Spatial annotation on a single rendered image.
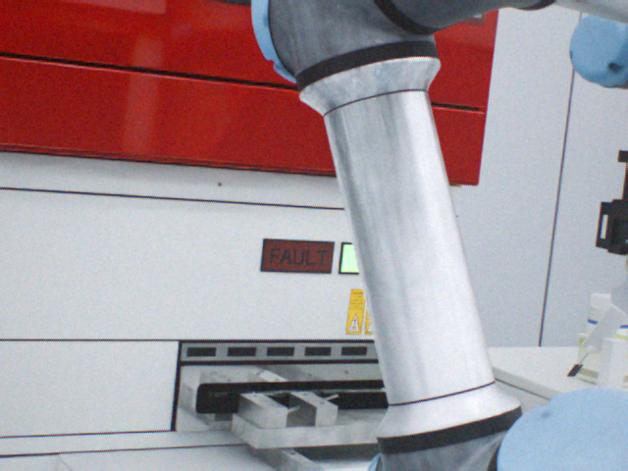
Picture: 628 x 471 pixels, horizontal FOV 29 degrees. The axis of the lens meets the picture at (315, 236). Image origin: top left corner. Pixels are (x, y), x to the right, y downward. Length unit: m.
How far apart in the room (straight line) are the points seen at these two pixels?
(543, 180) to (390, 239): 3.04
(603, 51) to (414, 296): 0.42
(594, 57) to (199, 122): 0.59
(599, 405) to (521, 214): 3.05
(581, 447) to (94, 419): 0.96
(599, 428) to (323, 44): 0.35
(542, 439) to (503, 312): 3.07
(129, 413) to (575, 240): 2.57
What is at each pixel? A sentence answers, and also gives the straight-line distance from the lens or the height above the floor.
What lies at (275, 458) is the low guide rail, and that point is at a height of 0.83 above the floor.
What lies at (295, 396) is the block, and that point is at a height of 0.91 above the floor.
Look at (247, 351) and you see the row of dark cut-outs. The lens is 1.77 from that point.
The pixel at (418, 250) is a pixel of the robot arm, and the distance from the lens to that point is 0.93.
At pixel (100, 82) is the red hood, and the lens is 1.58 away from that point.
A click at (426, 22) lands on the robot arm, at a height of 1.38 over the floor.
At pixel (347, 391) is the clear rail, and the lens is 1.86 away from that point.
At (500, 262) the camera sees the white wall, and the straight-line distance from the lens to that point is 3.89.
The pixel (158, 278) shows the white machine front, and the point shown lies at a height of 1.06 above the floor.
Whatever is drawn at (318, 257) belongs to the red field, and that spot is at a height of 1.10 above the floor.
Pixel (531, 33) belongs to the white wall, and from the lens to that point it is 3.89.
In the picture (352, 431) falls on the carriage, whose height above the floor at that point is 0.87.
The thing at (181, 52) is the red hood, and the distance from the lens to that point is 1.61.
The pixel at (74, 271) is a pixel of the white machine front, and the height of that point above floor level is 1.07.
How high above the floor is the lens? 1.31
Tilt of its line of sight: 6 degrees down
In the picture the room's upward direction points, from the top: 6 degrees clockwise
